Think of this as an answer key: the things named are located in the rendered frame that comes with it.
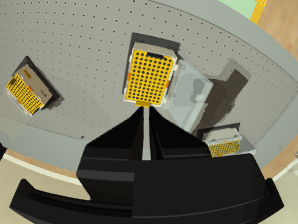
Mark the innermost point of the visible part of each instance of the yellow tip rack with holes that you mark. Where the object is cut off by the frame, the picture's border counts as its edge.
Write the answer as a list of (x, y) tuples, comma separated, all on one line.
[(148, 78), (24, 95)]

